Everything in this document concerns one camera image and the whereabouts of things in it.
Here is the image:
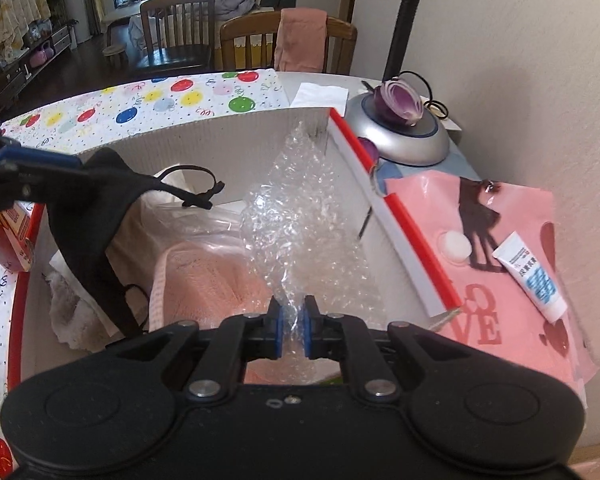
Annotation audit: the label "grey plastic bag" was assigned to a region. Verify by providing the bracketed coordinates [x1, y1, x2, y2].
[127, 12, 153, 56]

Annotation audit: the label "small red onion piece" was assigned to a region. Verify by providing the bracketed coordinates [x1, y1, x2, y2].
[357, 137, 381, 161]

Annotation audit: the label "wooden dining chair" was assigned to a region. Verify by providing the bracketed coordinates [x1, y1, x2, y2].
[219, 10, 358, 75]

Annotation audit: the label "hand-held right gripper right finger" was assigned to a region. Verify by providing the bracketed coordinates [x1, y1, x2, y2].
[301, 295, 473, 403]

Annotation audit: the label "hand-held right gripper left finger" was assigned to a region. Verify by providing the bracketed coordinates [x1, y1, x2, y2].
[110, 296, 285, 402]

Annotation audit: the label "white tissue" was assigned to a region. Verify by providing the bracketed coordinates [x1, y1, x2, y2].
[290, 82, 350, 109]

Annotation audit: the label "halved red onion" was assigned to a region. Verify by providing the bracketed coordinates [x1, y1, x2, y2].
[375, 77, 425, 126]

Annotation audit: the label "yellow printed blanket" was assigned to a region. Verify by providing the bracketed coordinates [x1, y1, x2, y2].
[0, 0, 53, 51]

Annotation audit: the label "balloon printed tablecloth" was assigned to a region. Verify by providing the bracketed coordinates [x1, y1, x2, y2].
[0, 69, 288, 480]

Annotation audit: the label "pink knit cloth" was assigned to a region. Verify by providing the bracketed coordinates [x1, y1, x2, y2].
[147, 240, 341, 387]

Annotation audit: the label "pink towel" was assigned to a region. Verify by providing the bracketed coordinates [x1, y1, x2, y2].
[274, 7, 328, 73]

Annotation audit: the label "wooden chair with dark seat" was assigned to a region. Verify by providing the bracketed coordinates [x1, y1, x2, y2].
[135, 0, 217, 76]

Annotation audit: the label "clear plastic bag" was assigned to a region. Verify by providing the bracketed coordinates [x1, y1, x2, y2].
[145, 200, 261, 261]

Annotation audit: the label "grey clothes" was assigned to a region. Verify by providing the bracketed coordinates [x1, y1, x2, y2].
[215, 0, 256, 16]

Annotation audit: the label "white fluffy cloth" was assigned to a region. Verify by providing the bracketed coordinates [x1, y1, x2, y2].
[47, 255, 126, 351]

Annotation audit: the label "small round stool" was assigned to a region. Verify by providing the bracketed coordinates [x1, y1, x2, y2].
[102, 45, 130, 68]

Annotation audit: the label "white and blue cream tube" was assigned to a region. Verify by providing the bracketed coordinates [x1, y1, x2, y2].
[492, 231, 570, 324]

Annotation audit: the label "dark low cabinet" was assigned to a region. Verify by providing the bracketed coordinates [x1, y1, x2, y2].
[0, 20, 78, 111]

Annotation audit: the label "silver desk lamp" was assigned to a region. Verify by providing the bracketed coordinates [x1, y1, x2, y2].
[345, 0, 451, 166]

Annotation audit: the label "pale coffee table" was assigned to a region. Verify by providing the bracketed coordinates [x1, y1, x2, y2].
[102, 0, 146, 23]

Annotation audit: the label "black face mask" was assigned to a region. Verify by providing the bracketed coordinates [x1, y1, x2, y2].
[45, 147, 226, 338]

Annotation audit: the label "red and white cardboard box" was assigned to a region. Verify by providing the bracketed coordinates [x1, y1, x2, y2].
[7, 106, 465, 401]

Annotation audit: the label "black lamp cable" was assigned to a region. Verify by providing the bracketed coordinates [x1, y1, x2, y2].
[405, 72, 461, 121]

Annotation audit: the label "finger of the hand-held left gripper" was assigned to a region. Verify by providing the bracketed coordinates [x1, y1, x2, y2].
[0, 166, 97, 217]
[0, 129, 84, 168]

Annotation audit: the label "clear bubble wrap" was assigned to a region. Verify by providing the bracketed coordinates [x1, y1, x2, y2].
[240, 122, 396, 386]

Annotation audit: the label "red and yellow snack box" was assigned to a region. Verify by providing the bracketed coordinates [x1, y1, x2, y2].
[0, 202, 36, 273]

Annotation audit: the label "pink gift bag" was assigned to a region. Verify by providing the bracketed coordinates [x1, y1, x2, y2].
[375, 170, 600, 401]

